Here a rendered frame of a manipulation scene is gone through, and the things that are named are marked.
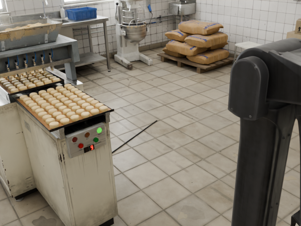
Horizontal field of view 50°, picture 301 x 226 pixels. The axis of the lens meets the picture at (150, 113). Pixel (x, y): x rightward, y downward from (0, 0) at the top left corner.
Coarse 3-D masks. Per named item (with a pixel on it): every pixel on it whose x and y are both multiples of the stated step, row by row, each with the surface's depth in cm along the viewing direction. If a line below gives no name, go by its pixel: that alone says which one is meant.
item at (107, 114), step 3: (54, 84) 243; (57, 84) 239; (60, 84) 238; (105, 114) 189; (108, 114) 191; (99, 117) 197; (102, 117) 194; (105, 117) 191; (108, 117) 192; (102, 120) 195; (105, 120) 192; (108, 120) 193
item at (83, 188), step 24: (24, 120) 223; (96, 120) 196; (48, 144) 194; (48, 168) 210; (72, 168) 191; (96, 168) 203; (48, 192) 230; (72, 192) 197; (96, 192) 209; (72, 216) 203; (96, 216) 216
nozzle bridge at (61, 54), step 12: (60, 36) 256; (24, 48) 225; (36, 48) 225; (48, 48) 230; (60, 48) 245; (72, 48) 242; (0, 60) 220; (12, 60) 225; (36, 60) 236; (48, 60) 242; (60, 60) 243; (72, 60) 248; (0, 72) 221; (12, 72) 223; (24, 72) 228; (72, 72) 259
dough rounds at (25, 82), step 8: (32, 72) 260; (40, 72) 262; (0, 80) 245; (8, 80) 249; (16, 80) 243; (24, 80) 244; (32, 80) 243; (40, 80) 247; (48, 80) 241; (56, 80) 242; (8, 88) 229; (16, 88) 228; (24, 88) 228
